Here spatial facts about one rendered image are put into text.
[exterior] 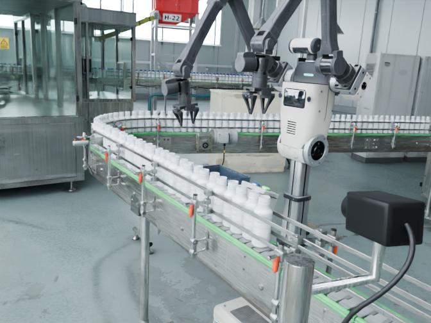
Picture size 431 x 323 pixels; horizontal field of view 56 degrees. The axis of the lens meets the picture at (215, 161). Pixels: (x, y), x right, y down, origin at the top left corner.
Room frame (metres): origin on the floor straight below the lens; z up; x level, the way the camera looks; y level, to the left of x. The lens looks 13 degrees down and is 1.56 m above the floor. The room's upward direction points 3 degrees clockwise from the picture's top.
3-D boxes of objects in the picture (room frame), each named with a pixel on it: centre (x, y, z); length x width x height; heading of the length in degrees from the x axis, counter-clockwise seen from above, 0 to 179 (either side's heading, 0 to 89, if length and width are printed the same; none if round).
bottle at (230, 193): (1.38, -0.07, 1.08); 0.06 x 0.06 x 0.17
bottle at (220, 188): (1.42, -0.03, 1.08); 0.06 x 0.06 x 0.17
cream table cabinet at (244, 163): (6.20, -0.47, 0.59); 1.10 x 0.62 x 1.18; 106
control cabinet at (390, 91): (7.33, -2.94, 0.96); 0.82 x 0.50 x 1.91; 106
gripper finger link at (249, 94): (1.52, -0.13, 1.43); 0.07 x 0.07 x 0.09; 34
